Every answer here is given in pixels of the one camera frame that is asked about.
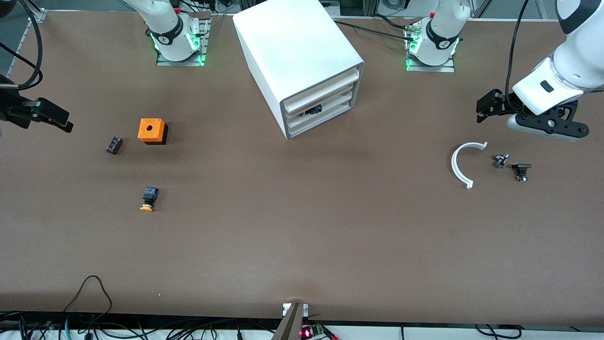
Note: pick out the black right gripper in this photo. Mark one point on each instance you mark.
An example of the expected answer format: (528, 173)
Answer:
(13, 112)

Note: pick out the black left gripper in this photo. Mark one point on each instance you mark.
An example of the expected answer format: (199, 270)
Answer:
(503, 103)

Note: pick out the white drawer with notch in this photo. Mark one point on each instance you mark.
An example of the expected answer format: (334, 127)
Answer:
(337, 101)

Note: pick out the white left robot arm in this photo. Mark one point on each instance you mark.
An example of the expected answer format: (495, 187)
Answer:
(566, 71)

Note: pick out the yellow push button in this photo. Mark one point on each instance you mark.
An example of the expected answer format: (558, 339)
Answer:
(149, 196)

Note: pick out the white drawer cabinet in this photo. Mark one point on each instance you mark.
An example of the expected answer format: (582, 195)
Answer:
(292, 42)

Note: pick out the small silver black component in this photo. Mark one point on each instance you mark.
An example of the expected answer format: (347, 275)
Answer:
(501, 160)

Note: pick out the small black contact block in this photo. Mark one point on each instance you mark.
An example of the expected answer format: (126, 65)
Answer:
(114, 145)

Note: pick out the orange box with hole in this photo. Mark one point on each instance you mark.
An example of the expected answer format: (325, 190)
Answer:
(151, 128)

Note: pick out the circuit board with red light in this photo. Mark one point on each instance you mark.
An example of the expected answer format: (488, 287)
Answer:
(309, 333)

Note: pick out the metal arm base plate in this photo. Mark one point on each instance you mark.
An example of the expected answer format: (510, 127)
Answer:
(443, 69)
(181, 63)

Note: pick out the white curved plastic bracket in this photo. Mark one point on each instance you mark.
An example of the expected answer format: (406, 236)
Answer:
(454, 165)

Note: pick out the black switch component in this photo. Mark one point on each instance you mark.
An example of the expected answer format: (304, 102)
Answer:
(521, 169)

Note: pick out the aluminium frame profile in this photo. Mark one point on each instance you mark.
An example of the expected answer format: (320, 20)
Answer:
(37, 15)

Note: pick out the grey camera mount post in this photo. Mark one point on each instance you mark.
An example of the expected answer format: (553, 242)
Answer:
(290, 326)

